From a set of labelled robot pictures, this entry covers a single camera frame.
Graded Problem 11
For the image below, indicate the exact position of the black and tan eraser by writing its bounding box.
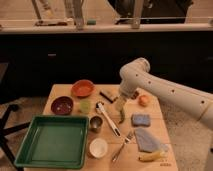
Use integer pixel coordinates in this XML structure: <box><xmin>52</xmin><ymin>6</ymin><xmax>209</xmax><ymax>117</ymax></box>
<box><xmin>99</xmin><ymin>91</ymin><xmax>117</xmax><ymax>103</ymax></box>

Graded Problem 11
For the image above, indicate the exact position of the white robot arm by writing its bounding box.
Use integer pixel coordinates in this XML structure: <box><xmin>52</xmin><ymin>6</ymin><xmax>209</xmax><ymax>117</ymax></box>
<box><xmin>116</xmin><ymin>58</ymin><xmax>213</xmax><ymax>131</ymax></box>

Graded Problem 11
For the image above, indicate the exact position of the orange red bowl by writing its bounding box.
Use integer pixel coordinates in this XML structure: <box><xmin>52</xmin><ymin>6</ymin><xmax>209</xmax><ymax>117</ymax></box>
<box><xmin>71</xmin><ymin>79</ymin><xmax>94</xmax><ymax>97</ymax></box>

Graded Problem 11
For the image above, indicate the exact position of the dark maroon bowl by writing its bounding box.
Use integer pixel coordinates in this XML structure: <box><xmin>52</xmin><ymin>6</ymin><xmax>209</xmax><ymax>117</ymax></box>
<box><xmin>51</xmin><ymin>96</ymin><xmax>73</xmax><ymax>115</ymax></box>

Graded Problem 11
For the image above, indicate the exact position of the green chili pepper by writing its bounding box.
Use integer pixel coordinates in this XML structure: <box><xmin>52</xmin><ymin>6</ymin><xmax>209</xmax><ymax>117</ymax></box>
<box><xmin>116</xmin><ymin>107</ymin><xmax>125</xmax><ymax>124</ymax></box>

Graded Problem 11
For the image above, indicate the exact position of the orange fruit toy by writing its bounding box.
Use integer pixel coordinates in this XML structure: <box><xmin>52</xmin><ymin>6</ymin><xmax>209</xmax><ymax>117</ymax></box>
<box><xmin>138</xmin><ymin>95</ymin><xmax>150</xmax><ymax>107</ymax></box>

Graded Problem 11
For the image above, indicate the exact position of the blue sponge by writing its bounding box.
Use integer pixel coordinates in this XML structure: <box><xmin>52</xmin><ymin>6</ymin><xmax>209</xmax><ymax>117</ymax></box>
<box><xmin>131</xmin><ymin>114</ymin><xmax>151</xmax><ymax>127</ymax></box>

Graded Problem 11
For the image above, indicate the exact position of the small metal cup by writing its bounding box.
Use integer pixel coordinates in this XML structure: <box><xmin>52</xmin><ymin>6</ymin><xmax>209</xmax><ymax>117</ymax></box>
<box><xmin>90</xmin><ymin>116</ymin><xmax>103</xmax><ymax>133</ymax></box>

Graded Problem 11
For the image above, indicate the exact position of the silver fork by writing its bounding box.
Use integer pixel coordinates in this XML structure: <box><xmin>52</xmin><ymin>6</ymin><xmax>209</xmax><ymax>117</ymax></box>
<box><xmin>111</xmin><ymin>131</ymin><xmax>134</xmax><ymax>162</ymax></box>

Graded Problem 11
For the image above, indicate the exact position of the light green cup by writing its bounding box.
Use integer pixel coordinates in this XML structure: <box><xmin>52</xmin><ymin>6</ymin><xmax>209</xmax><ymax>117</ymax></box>
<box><xmin>79</xmin><ymin>100</ymin><xmax>91</xmax><ymax>114</ymax></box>

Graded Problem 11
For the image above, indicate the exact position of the blue grey cloth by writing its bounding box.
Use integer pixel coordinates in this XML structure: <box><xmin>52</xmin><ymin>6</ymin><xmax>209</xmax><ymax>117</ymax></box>
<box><xmin>134</xmin><ymin>127</ymin><xmax>168</xmax><ymax>153</ymax></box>

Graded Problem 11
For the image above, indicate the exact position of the green plastic tray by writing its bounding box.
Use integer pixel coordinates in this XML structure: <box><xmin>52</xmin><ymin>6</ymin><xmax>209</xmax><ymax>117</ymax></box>
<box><xmin>14</xmin><ymin>115</ymin><xmax>89</xmax><ymax>169</ymax></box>

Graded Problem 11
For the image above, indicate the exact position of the dark cabinet counter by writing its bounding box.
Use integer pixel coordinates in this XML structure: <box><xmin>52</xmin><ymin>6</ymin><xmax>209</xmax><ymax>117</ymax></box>
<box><xmin>0</xmin><ymin>27</ymin><xmax>213</xmax><ymax>97</ymax></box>

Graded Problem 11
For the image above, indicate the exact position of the black office chair base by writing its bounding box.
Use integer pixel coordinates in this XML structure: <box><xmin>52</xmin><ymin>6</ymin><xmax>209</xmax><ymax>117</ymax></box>
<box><xmin>0</xmin><ymin>104</ymin><xmax>29</xmax><ymax>171</ymax></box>

